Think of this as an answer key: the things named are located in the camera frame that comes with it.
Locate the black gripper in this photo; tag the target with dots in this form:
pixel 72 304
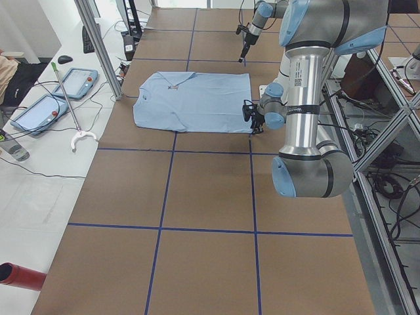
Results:
pixel 247 42
pixel 256 121

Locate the light blue t-shirt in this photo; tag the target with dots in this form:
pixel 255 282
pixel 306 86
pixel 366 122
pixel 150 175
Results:
pixel 193 102

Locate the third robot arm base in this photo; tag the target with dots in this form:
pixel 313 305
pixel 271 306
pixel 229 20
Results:
pixel 407 67

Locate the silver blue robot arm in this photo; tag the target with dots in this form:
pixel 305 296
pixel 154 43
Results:
pixel 262 12
pixel 310 164

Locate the black keyboard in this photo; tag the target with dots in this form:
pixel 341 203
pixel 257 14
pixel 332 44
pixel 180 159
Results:
pixel 88 46

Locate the far teach pendant tablet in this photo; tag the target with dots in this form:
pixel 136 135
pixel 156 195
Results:
pixel 78 81

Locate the teach pendant tablet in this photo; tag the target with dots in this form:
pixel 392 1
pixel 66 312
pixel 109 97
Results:
pixel 78 81
pixel 40 115

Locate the metal reacher grabber tool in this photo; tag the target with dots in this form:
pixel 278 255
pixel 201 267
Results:
pixel 80 133

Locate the black computer mouse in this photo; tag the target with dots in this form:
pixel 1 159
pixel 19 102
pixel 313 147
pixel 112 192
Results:
pixel 64 59

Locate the near teach pendant tablet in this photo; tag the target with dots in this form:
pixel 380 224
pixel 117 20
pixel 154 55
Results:
pixel 40 115

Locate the clear water bottle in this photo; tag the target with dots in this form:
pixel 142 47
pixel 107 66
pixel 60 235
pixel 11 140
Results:
pixel 12 147

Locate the red cylinder bottle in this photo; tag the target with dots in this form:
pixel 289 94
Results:
pixel 22 277

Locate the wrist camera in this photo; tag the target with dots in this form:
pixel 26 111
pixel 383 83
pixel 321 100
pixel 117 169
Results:
pixel 242 29
pixel 248 110

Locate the aluminium frame post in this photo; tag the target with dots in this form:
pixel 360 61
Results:
pixel 88 19

